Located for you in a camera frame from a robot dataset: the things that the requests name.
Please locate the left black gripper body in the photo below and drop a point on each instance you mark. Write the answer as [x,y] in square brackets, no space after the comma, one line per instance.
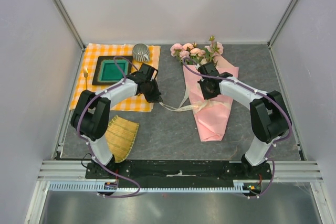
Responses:
[151,93]

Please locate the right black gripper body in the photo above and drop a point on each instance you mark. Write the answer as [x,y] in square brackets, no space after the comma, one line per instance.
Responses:
[207,94]

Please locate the cream ribbon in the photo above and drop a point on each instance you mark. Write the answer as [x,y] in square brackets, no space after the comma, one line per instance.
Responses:
[194,107]

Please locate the pink wrapping paper sheet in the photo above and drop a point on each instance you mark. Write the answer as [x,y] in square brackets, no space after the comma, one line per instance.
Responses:
[211,116]

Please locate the peach rose stem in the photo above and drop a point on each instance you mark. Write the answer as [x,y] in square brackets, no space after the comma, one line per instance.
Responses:
[204,56]

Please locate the pink rose stem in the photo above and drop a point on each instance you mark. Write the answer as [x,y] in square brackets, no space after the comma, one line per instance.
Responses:
[176,51]
[213,50]

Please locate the cream rose stem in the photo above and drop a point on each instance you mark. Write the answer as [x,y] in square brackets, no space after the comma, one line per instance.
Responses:
[191,51]

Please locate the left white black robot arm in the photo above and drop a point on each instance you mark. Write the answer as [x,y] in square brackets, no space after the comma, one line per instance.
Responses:
[90,117]

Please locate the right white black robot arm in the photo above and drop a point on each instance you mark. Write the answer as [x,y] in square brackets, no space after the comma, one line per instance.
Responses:
[270,120]

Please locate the orange white checkered cloth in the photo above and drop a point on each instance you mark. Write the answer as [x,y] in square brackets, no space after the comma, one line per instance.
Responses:
[136,103]

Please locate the grey striped mug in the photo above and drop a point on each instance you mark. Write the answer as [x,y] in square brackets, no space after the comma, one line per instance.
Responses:
[141,53]

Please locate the black green square plate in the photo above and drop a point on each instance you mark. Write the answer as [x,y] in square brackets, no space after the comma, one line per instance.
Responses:
[107,73]

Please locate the woven bamboo mat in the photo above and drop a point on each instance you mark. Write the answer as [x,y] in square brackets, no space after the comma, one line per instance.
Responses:
[120,136]

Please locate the gold spoon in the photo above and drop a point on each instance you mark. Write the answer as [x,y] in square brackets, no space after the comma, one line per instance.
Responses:
[85,74]

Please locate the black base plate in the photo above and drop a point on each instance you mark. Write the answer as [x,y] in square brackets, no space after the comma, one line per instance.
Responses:
[170,173]

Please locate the white cable duct strip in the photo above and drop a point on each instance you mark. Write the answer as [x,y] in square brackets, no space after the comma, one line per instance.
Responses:
[103,187]

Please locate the right aluminium frame post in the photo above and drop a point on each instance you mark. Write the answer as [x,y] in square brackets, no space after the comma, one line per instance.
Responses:
[288,11]

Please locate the aluminium frame post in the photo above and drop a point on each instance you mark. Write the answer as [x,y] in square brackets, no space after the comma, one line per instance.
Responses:
[288,11]
[69,23]

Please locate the left aluminium frame post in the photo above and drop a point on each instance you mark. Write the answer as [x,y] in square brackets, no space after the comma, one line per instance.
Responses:
[69,23]

